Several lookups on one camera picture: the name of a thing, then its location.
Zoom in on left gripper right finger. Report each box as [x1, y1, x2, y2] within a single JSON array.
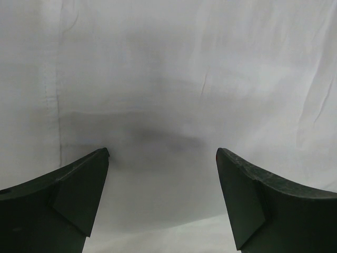
[[216, 148, 336, 252]]

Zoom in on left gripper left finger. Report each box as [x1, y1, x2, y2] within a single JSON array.
[[1, 148, 110, 252]]

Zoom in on white long sleeve shirt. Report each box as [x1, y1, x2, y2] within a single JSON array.
[[1, 1, 336, 252]]

